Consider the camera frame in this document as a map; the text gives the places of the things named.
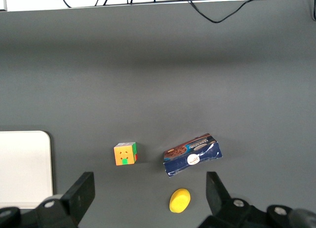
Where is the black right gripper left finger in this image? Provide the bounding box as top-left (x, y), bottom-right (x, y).
top-left (0, 172), bottom-right (96, 228)

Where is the colourful puzzle cube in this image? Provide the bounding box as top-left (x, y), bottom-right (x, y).
top-left (113, 142), bottom-right (138, 167)

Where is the long looping black cable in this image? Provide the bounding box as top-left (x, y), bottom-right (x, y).
top-left (177, 0), bottom-right (269, 24)

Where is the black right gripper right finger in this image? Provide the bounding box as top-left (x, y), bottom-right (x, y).
top-left (199, 171), bottom-right (316, 228)

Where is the cream plastic tray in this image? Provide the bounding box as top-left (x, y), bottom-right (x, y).
top-left (0, 130), bottom-right (54, 209)

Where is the blue cookie box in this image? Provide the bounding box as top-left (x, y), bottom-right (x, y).
top-left (163, 132), bottom-right (223, 178)

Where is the yellow oval sponge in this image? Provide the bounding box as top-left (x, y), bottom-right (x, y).
top-left (168, 188), bottom-right (192, 214)

